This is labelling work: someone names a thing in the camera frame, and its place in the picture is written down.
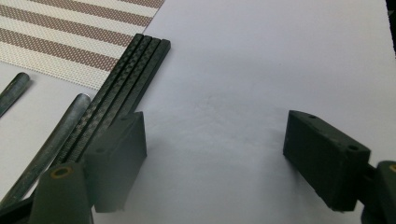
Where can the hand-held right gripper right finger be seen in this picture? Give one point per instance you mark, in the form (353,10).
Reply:
(323,161)

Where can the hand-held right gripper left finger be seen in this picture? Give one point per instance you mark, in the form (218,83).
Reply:
(116,165)

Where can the row of black chopsticks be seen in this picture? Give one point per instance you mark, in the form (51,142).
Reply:
(130,77)

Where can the metal spoon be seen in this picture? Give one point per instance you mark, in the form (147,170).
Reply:
(12,90)
(56,140)

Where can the striped woven placemat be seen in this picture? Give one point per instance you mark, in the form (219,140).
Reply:
(62,40)

